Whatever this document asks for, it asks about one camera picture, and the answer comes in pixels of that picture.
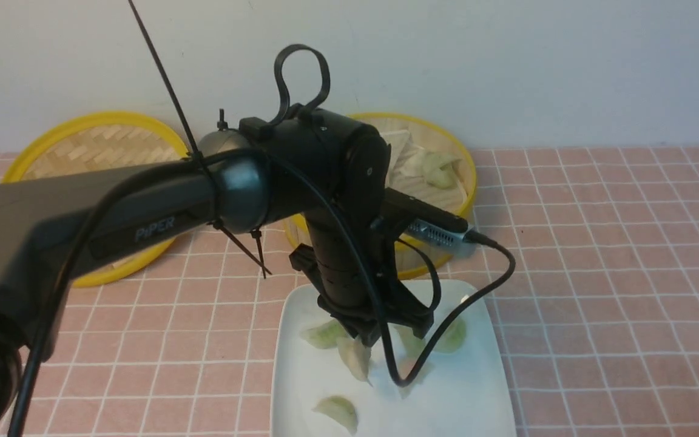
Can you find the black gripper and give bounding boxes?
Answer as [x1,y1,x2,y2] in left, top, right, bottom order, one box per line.
[289,244,435,347]

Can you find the pale green dumpling edge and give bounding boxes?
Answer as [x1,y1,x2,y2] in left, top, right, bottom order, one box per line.
[336,337,372,387]

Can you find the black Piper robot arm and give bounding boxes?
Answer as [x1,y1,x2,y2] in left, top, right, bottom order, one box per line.
[0,105,433,436]

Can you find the green dumpling plate upper left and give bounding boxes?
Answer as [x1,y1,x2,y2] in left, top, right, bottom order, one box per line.
[300,320,349,350]

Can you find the green dumpling plate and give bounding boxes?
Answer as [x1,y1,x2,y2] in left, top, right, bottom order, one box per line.
[300,320,349,350]
[312,396,360,435]
[394,325,425,359]
[433,316,468,354]

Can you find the green dumpling plate centre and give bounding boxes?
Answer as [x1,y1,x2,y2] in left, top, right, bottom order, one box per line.
[394,325,425,359]

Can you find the white square plate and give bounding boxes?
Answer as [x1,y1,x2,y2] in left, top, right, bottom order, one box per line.
[270,285,516,436]

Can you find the green dumpling plate upper right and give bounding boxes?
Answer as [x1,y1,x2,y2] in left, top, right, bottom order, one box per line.
[433,316,468,354]

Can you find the green dumpling plate bottom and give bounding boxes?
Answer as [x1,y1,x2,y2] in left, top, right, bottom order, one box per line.
[312,396,360,435]

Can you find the white dumpling basket rear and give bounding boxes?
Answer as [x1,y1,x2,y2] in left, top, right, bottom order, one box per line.
[391,149,429,178]

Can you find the yellow rimmed bamboo steamer basket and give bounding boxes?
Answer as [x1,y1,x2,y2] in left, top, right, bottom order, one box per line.
[284,112,478,280]

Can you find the black zip tie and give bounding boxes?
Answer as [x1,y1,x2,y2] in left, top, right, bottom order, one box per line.
[127,1,270,279]

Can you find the pink checkered tablecloth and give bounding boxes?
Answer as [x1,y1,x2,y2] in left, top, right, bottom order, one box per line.
[25,147,699,436]

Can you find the yellow rimmed bamboo steamer lid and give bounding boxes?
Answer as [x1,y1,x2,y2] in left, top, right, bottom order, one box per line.
[1,112,190,288]

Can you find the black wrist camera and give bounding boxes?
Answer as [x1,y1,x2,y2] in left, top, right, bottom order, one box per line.
[376,188,476,258]

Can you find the black camera cable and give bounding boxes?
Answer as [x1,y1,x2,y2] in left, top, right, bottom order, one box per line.
[7,149,516,437]

